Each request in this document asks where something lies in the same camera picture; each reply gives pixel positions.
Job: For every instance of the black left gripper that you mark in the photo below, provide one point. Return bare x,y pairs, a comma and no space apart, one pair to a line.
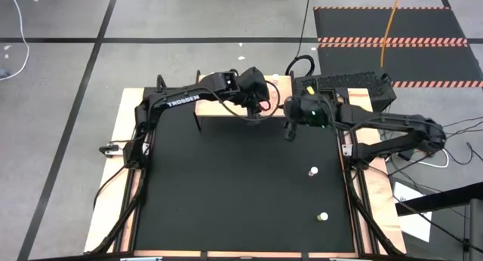
256,93

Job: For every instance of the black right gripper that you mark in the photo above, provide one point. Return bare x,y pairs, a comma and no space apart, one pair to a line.
320,106

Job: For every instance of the purple medicine bottle white cap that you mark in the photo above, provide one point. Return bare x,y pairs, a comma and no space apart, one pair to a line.
314,170

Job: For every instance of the yellow medicine bottle white cap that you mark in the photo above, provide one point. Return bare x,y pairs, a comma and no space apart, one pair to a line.
323,216

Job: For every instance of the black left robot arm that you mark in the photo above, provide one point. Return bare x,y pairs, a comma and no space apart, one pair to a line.
207,88

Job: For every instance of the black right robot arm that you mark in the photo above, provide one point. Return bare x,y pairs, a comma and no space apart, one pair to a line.
396,121

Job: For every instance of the wooden shelf black legs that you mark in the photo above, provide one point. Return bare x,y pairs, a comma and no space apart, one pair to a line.
215,110

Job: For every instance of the black table mat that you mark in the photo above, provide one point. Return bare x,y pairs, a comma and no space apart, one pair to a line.
226,200

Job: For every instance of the black striped floor mat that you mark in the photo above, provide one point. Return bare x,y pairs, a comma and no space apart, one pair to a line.
422,23

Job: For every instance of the white paper sheet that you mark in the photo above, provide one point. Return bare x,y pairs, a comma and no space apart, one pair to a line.
415,223

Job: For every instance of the black desk edge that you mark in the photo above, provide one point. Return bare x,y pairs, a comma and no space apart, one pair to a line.
453,195

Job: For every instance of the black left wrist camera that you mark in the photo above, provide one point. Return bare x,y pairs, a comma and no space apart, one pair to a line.
254,114

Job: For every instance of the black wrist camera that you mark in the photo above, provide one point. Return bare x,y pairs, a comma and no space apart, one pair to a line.
254,114
290,133

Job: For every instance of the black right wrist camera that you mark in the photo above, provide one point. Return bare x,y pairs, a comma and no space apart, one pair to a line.
290,133

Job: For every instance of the silver bracket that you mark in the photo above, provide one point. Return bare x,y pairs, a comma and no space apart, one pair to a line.
345,258
141,258

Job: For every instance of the grey metal post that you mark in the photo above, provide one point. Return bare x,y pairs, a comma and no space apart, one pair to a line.
476,231

